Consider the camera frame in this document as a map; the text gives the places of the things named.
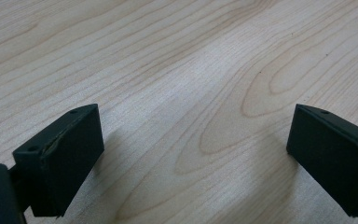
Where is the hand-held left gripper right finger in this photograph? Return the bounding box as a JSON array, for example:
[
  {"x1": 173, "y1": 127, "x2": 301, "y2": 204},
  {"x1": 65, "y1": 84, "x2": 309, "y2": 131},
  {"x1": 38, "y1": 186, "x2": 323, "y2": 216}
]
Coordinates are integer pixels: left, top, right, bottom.
[{"x1": 285, "y1": 104, "x2": 358, "y2": 218}]

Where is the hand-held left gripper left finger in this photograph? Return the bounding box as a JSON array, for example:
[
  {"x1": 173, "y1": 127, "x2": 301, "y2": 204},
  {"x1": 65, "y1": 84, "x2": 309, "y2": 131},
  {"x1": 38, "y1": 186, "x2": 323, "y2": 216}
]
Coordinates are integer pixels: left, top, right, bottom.
[{"x1": 12, "y1": 103, "x2": 105, "y2": 218}]

